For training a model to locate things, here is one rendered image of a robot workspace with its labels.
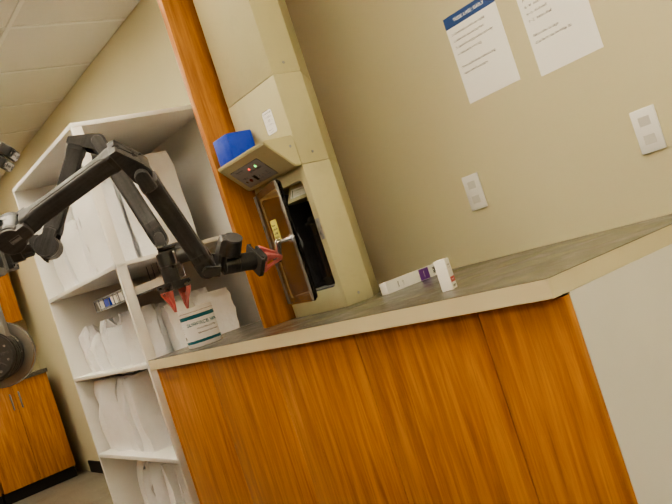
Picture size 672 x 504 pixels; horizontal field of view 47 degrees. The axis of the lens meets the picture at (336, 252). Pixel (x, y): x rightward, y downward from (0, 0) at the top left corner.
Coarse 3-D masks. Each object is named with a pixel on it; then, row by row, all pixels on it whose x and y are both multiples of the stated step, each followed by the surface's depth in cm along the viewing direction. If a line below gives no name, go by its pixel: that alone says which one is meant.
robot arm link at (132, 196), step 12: (96, 144) 259; (120, 180) 261; (120, 192) 262; (132, 192) 261; (132, 204) 261; (144, 204) 261; (144, 216) 261; (144, 228) 260; (156, 228) 260; (168, 240) 266
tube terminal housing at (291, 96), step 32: (256, 96) 255; (288, 96) 247; (256, 128) 260; (288, 128) 246; (320, 128) 254; (320, 160) 250; (256, 192) 270; (288, 192) 274; (320, 192) 247; (352, 224) 255; (352, 256) 249; (352, 288) 247
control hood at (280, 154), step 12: (264, 144) 239; (276, 144) 241; (288, 144) 243; (240, 156) 250; (252, 156) 247; (264, 156) 245; (276, 156) 242; (288, 156) 243; (228, 168) 260; (276, 168) 249; (288, 168) 246; (264, 180) 258
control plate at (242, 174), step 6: (252, 162) 250; (258, 162) 249; (240, 168) 257; (246, 168) 255; (252, 168) 254; (258, 168) 253; (264, 168) 251; (270, 168) 250; (234, 174) 262; (240, 174) 260; (246, 174) 259; (252, 174) 257; (264, 174) 255; (270, 174) 253; (240, 180) 264; (246, 180) 262; (258, 180) 260; (252, 186) 265
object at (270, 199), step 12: (276, 180) 241; (264, 192) 256; (276, 192) 244; (264, 204) 261; (276, 204) 248; (264, 216) 265; (276, 216) 252; (288, 216) 241; (288, 228) 244; (288, 252) 252; (300, 252) 241; (288, 264) 256; (300, 264) 243; (288, 276) 260; (300, 276) 247; (288, 288) 264; (300, 288) 251; (312, 288) 241; (300, 300) 255; (312, 300) 243
